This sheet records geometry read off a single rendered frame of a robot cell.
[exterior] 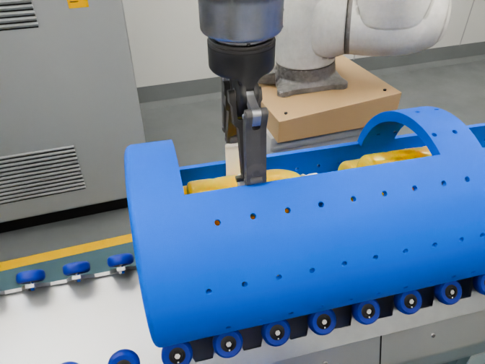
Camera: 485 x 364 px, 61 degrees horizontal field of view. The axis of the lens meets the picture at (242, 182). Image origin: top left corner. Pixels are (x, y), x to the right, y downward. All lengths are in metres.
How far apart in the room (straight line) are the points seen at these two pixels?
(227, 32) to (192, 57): 2.95
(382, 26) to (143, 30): 2.43
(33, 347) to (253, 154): 0.48
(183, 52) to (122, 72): 1.43
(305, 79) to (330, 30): 0.13
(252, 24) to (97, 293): 0.54
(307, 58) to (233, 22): 0.64
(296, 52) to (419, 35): 0.27
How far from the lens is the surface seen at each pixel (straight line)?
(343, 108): 1.03
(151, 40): 3.29
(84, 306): 0.79
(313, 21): 1.03
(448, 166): 0.61
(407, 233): 0.57
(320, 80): 1.10
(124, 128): 2.10
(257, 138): 0.46
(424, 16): 1.03
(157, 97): 3.43
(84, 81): 1.99
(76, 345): 0.74
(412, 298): 0.75
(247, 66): 0.45
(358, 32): 1.03
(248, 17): 0.43
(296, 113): 0.99
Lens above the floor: 1.52
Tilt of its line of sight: 37 degrees down
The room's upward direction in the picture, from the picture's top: straight up
